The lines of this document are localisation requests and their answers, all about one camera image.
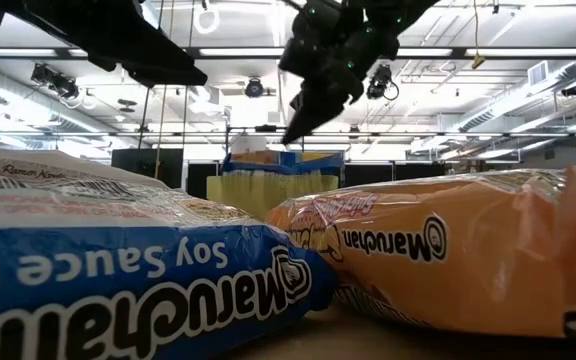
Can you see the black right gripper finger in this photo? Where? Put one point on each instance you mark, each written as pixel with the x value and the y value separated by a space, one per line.
pixel 313 112

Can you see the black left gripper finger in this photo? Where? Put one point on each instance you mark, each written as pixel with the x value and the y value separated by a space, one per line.
pixel 168 65

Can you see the orange Maruchan noodle packet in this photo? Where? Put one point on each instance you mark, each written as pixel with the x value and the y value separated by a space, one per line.
pixel 493 250

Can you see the black overhead beam with lights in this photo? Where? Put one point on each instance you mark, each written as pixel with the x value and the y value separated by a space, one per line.
pixel 193 52

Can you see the round black ceiling spotlight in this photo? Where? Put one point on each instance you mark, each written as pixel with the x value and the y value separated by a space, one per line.
pixel 254 88

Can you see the black double ceiling spotlight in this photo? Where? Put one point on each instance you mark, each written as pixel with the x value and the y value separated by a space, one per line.
pixel 63 89

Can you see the wide black partition panel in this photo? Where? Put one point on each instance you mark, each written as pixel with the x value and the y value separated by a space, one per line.
pixel 393 172

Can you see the yellow translucent plastic bin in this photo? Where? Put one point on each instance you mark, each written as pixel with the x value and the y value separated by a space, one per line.
pixel 248 192

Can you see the black monitor screen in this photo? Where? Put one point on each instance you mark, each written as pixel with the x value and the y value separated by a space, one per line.
pixel 138 165

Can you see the narrow black partition panel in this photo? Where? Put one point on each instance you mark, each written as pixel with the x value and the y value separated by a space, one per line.
pixel 198 177

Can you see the white ceiling air vent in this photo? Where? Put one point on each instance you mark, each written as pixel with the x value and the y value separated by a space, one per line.
pixel 538 73

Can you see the small black ceiling spotlight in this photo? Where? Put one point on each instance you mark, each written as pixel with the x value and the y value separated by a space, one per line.
pixel 573 90

